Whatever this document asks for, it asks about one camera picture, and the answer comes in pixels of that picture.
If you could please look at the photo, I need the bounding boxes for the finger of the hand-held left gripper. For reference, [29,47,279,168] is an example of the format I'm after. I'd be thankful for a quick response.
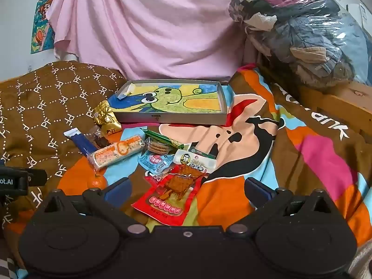
[27,169,48,186]

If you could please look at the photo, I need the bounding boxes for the clear packet with dark snack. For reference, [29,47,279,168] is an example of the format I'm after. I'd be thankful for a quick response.
[86,125,112,149]

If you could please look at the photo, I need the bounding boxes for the wall poster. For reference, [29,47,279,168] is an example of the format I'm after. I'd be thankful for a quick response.
[30,0,59,54]

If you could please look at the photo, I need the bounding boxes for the pink sheet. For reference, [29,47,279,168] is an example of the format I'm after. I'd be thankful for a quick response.
[46,0,309,80]

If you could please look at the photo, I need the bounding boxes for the white wall socket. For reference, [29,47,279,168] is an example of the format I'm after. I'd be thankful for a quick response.
[347,3,367,21]

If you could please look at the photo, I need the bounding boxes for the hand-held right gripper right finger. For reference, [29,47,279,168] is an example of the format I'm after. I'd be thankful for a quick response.
[227,177,340,236]

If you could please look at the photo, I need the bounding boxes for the light blue sausage packet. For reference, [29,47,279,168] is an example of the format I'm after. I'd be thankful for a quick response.
[136,149,175,175]

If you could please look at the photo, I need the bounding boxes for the grey tray with cartoon drawing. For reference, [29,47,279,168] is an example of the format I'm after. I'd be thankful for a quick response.
[107,79,231,126]

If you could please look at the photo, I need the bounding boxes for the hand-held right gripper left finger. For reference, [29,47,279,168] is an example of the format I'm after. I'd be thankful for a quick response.
[38,177,149,237]

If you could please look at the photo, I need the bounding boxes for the tangerine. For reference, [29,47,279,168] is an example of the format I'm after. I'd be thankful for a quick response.
[87,174,108,189]

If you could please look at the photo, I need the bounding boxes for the small green packet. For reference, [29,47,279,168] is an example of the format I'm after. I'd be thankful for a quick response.
[190,148,217,160]

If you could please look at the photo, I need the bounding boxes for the blue stick packet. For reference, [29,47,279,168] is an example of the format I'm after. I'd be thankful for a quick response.
[64,128,98,156]

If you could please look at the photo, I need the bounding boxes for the brown patterned pillow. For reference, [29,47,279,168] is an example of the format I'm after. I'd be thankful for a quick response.
[0,60,128,230]

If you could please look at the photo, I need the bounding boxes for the clear packet of round biscuits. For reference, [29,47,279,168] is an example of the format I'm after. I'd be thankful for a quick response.
[144,138,172,154]

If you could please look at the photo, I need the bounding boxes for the gold foil snack packet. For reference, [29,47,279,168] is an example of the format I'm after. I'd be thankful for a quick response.
[93,100,123,136]

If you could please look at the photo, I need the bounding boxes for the orange and white cracker packet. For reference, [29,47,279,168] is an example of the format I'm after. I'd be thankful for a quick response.
[87,134,146,170]

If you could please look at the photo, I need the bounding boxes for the green and yellow biscuit packet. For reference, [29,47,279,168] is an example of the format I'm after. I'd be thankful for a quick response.
[141,128,185,149]

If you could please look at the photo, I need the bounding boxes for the clear bag of clothes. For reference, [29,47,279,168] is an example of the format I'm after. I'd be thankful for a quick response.
[228,0,372,89]

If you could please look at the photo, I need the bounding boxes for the red tofu snack packet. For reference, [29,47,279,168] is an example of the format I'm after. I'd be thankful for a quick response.
[131,164,208,227]

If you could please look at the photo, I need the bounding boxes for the white packet with portrait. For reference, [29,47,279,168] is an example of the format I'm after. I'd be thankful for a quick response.
[173,149,217,175]

